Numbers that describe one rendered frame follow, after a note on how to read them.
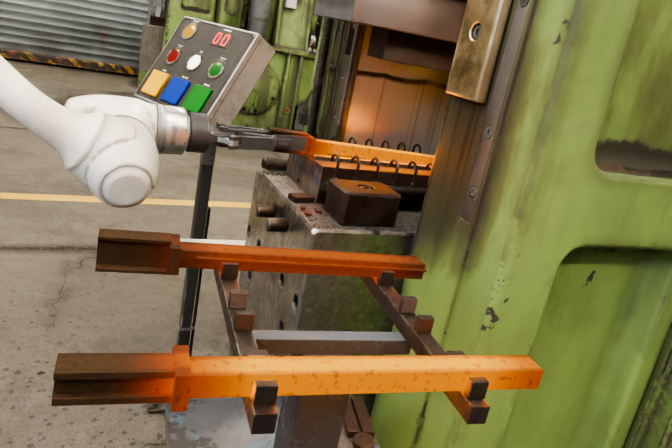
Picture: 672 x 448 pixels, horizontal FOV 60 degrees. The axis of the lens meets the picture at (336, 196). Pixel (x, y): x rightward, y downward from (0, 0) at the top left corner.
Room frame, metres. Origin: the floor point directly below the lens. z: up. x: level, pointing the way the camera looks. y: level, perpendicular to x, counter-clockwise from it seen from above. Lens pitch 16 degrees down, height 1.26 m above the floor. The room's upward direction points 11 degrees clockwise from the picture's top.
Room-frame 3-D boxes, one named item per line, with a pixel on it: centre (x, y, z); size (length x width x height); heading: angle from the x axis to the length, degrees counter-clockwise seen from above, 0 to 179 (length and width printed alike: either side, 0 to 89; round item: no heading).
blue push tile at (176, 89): (1.58, 0.48, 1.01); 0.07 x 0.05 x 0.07; 51
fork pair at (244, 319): (0.60, -0.02, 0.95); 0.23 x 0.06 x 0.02; 110
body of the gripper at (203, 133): (1.09, 0.26, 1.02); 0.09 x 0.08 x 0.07; 116
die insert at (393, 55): (1.29, -0.16, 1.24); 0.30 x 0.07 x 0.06; 116
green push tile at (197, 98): (1.51, 0.40, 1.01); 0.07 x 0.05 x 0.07; 51
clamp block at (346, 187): (1.07, -0.05, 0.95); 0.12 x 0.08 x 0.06; 116
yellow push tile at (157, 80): (1.64, 0.56, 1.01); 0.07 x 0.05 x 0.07; 51
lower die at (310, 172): (1.30, -0.11, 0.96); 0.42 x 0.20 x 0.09; 116
